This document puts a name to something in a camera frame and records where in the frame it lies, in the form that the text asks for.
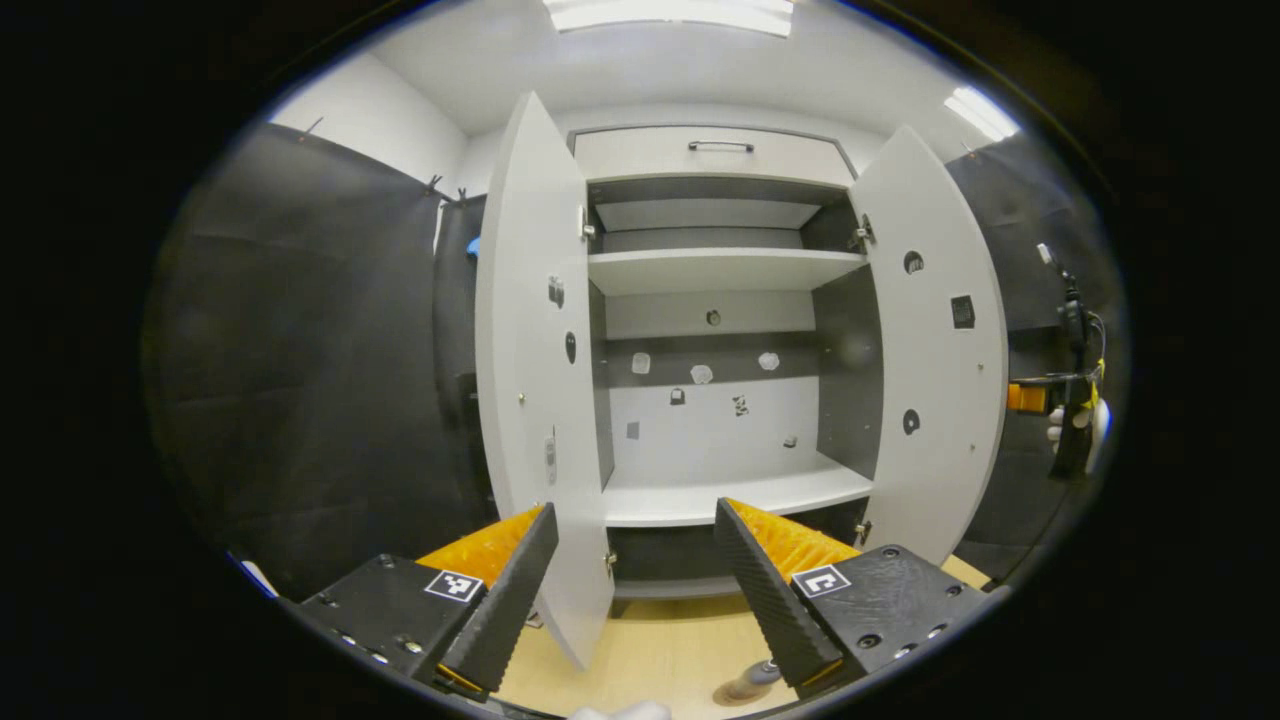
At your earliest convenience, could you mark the grey cabinet drawer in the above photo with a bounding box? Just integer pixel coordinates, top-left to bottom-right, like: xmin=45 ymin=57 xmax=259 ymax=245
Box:
xmin=573 ymin=127 xmax=857 ymax=188

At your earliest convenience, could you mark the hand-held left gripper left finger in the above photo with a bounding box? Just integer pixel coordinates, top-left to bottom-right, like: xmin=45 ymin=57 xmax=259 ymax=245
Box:
xmin=283 ymin=503 xmax=560 ymax=701

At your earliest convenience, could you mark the grey cabinet door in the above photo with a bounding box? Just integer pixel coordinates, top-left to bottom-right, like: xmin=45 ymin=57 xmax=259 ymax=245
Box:
xmin=475 ymin=92 xmax=615 ymax=671
xmin=848 ymin=125 xmax=1009 ymax=566

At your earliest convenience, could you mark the long ceiling light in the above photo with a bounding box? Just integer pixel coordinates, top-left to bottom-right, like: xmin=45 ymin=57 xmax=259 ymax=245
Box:
xmin=543 ymin=0 xmax=796 ymax=39

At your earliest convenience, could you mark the silver bottle with pink label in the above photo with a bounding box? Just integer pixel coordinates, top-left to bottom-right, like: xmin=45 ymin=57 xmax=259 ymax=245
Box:
xmin=725 ymin=659 xmax=783 ymax=702

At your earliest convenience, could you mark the grey cabinet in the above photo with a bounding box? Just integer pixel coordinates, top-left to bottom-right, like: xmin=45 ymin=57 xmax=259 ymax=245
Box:
xmin=570 ymin=125 xmax=886 ymax=616

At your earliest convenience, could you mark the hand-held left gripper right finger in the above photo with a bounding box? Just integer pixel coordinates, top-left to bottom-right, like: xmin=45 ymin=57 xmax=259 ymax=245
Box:
xmin=714 ymin=497 xmax=993 ymax=699

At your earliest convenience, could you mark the black backdrop cloth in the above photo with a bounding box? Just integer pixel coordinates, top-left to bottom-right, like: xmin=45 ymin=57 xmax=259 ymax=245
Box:
xmin=145 ymin=122 xmax=1126 ymax=601

